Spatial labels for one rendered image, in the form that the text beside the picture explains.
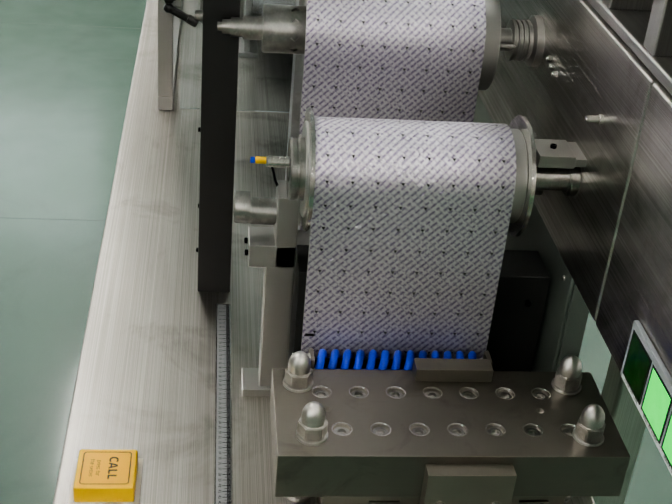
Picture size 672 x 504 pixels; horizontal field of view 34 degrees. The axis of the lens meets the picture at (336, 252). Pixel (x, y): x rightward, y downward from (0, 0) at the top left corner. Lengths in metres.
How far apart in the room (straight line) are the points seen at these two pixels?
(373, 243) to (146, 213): 0.71
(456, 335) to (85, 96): 3.48
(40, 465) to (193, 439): 1.37
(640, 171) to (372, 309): 0.37
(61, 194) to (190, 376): 2.45
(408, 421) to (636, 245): 0.33
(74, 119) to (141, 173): 2.45
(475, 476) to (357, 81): 0.54
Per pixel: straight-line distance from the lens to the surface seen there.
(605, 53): 1.32
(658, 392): 1.13
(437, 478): 1.25
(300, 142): 1.30
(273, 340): 1.47
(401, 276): 1.34
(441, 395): 1.34
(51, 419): 2.92
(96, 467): 1.38
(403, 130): 1.30
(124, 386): 1.54
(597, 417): 1.30
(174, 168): 2.10
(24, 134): 4.40
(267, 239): 1.40
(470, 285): 1.36
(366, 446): 1.25
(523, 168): 1.31
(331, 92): 1.48
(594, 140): 1.34
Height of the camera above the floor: 1.83
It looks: 30 degrees down
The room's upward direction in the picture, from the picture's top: 5 degrees clockwise
